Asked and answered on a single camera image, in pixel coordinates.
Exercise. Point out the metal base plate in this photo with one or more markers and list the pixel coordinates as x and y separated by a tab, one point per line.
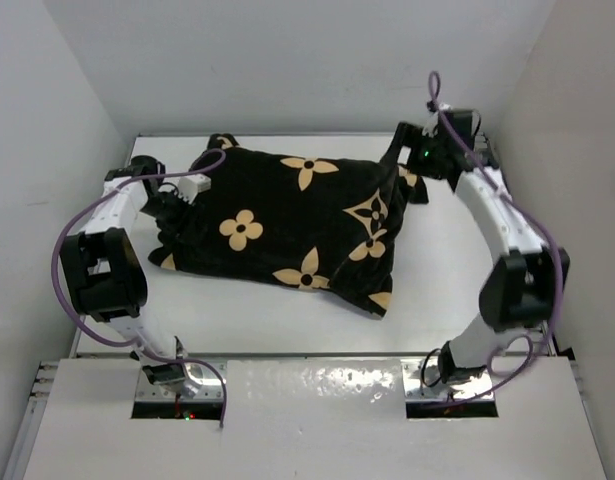
192	382
433	389

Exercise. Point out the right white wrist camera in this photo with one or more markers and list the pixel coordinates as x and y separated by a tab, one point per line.
434	120

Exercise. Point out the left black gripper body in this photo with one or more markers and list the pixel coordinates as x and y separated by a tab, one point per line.
170	213

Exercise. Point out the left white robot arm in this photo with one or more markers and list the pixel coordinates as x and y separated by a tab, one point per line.
105	279

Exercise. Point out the white front cover board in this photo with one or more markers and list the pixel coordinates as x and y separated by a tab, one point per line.
311	420

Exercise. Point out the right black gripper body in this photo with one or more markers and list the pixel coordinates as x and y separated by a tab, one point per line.
424	151

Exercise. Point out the black floral pillowcase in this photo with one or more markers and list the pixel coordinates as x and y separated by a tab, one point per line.
306	223

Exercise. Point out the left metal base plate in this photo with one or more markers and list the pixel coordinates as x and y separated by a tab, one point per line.
192	382

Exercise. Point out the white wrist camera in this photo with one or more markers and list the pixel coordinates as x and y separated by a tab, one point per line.
190	186
434	120

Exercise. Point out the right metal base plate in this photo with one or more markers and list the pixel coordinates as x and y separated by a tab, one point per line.
433	389

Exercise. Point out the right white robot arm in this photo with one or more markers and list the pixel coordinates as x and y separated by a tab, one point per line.
525	286

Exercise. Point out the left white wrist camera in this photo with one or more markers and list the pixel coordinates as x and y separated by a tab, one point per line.
190	186

